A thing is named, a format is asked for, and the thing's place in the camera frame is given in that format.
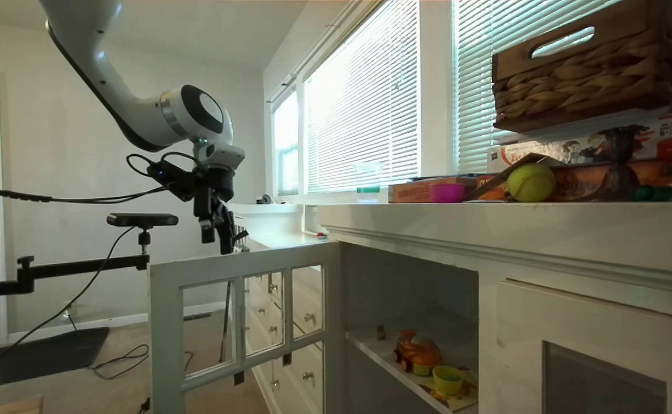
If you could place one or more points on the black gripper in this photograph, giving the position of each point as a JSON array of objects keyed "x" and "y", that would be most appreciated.
[{"x": 213, "y": 184}]

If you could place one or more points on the white glass-pane cabinet door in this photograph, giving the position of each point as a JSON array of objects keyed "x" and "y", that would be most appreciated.
[
  {"x": 167, "y": 346},
  {"x": 520, "y": 346}
]

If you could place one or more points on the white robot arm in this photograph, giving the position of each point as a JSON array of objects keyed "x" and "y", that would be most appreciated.
[{"x": 91, "y": 47}]

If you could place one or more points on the white wooden cabinet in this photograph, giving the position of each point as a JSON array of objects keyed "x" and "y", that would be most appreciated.
[{"x": 580, "y": 237}]

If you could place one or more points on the bare bright window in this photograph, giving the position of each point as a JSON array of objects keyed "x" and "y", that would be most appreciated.
[{"x": 286, "y": 145}]

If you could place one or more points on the white drawer unit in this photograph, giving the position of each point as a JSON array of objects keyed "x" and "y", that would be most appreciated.
[{"x": 304, "y": 306}]

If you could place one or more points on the black tripod stand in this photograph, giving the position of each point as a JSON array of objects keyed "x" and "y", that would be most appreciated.
[{"x": 61, "y": 314}]

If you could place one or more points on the white window blind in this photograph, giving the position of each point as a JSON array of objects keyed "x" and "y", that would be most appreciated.
[
  {"x": 362, "y": 99},
  {"x": 476, "y": 76}
]

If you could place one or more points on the small dark toy figure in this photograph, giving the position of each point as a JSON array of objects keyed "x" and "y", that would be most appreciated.
[{"x": 380, "y": 331}]

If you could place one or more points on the orange flat box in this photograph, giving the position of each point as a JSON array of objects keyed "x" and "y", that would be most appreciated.
[{"x": 412, "y": 188}]

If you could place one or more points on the black flat platform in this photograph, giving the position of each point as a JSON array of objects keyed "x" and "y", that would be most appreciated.
[{"x": 38, "y": 357}]

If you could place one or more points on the pink plastic cup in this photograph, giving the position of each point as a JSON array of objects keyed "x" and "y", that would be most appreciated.
[{"x": 448, "y": 192}]

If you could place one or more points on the orange toy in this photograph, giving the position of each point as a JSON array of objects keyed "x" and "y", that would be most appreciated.
[{"x": 417, "y": 352}]

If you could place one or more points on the brown wooden table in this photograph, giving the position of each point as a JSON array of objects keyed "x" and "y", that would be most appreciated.
[{"x": 16, "y": 406}]

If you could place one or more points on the green toy cup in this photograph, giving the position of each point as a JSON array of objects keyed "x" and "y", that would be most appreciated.
[{"x": 448, "y": 380}]

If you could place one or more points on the yellow-green tennis ball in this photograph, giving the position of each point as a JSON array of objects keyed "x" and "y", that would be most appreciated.
[{"x": 531, "y": 183}]

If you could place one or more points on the brown wicker basket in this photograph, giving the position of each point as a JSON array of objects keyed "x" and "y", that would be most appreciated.
[{"x": 598, "y": 76}]

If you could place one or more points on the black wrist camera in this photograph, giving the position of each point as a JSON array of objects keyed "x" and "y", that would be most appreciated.
[{"x": 175, "y": 180}]

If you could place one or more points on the black stereo camera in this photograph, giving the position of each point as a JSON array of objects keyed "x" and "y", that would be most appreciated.
[{"x": 144, "y": 218}]

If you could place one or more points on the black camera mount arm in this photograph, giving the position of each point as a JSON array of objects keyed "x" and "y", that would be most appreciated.
[{"x": 84, "y": 267}]

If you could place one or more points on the black pedestal bowl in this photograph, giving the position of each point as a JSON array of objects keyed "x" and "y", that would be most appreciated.
[{"x": 622, "y": 164}]

